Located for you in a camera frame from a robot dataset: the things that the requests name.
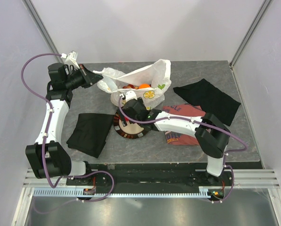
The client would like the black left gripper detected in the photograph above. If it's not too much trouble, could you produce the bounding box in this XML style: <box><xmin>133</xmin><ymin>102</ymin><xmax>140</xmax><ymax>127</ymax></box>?
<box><xmin>64</xmin><ymin>64</ymin><xmax>103</xmax><ymax>90</ymax></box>

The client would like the orange fruit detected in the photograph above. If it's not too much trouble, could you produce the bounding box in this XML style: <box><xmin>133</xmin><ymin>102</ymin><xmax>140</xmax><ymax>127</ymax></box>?
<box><xmin>138</xmin><ymin>83</ymin><xmax>151</xmax><ymax>89</ymax></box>

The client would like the white plastic bag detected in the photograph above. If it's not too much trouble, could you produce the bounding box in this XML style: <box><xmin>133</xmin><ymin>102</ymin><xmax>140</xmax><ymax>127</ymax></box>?
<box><xmin>94</xmin><ymin>59</ymin><xmax>172</xmax><ymax>110</ymax></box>

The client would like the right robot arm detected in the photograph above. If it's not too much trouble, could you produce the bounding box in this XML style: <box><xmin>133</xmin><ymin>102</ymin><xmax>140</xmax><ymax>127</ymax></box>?
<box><xmin>118</xmin><ymin>95</ymin><xmax>230</xmax><ymax>186</ymax></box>

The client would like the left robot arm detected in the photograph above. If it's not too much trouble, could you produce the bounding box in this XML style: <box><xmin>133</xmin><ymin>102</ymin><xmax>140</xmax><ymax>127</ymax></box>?
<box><xmin>25</xmin><ymin>63</ymin><xmax>103</xmax><ymax>185</ymax></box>

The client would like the round brown patterned plate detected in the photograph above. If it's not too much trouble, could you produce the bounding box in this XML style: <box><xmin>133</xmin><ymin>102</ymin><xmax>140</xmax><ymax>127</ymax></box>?
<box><xmin>113</xmin><ymin>112</ymin><xmax>149</xmax><ymax>139</ymax></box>

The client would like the red printed t-shirt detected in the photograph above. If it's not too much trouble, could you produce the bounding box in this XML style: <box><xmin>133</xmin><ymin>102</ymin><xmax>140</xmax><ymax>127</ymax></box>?
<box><xmin>162</xmin><ymin>104</ymin><xmax>205</xmax><ymax>145</ymax></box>

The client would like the black folded cloth left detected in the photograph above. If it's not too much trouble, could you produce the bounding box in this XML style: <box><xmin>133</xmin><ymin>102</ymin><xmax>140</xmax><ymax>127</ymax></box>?
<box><xmin>66</xmin><ymin>113</ymin><xmax>114</xmax><ymax>158</ymax></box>

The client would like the black folded cloth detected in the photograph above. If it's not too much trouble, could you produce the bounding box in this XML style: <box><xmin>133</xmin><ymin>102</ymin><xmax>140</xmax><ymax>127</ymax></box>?
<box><xmin>173</xmin><ymin>79</ymin><xmax>241</xmax><ymax>126</ymax></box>
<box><xmin>66</xmin><ymin>113</ymin><xmax>114</xmax><ymax>158</ymax></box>

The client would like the black folded cloth right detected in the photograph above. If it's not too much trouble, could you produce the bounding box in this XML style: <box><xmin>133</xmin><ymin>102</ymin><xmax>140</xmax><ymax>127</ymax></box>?
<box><xmin>173</xmin><ymin>79</ymin><xmax>241</xmax><ymax>126</ymax></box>

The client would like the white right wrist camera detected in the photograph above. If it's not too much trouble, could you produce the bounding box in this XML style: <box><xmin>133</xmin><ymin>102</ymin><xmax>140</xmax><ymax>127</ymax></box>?
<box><xmin>119</xmin><ymin>90</ymin><xmax>137</xmax><ymax>105</ymax></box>

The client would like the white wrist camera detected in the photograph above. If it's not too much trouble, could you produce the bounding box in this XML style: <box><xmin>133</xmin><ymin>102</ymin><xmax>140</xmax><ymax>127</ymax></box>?
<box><xmin>119</xmin><ymin>90</ymin><xmax>137</xmax><ymax>105</ymax></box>
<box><xmin>61</xmin><ymin>51</ymin><xmax>80</xmax><ymax>69</ymax></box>

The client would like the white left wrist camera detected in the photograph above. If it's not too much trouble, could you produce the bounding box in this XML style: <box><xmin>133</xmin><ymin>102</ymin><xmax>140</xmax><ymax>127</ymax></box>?
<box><xmin>61</xmin><ymin>51</ymin><xmax>80</xmax><ymax>69</ymax></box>

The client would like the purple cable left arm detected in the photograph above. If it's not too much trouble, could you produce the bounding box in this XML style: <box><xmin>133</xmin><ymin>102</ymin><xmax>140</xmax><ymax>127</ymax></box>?
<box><xmin>21</xmin><ymin>53</ymin><xmax>115</xmax><ymax>214</ymax></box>

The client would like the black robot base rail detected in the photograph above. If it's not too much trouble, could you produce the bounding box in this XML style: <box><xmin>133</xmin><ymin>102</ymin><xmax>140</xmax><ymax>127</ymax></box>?
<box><xmin>66</xmin><ymin>161</ymin><xmax>234</xmax><ymax>190</ymax></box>

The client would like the aluminium frame post left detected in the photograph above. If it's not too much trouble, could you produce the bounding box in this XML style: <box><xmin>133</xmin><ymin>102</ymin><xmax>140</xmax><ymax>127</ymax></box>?
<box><xmin>22</xmin><ymin>0</ymin><xmax>58</xmax><ymax>54</ymax></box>

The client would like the aluminium frame post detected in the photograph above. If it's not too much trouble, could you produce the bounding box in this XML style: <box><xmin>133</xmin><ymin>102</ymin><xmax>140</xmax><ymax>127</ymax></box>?
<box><xmin>229</xmin><ymin>0</ymin><xmax>273</xmax><ymax>70</ymax></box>
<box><xmin>22</xmin><ymin>0</ymin><xmax>58</xmax><ymax>54</ymax></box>

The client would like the white slotted cable duct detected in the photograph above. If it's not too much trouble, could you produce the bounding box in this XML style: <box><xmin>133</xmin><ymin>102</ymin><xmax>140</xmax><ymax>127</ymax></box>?
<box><xmin>33</xmin><ymin>187</ymin><xmax>215</xmax><ymax>198</ymax></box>

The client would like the aluminium frame post right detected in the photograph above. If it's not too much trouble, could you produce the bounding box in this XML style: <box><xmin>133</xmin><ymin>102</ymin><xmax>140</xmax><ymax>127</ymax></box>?
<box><xmin>229</xmin><ymin>0</ymin><xmax>273</xmax><ymax>70</ymax></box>

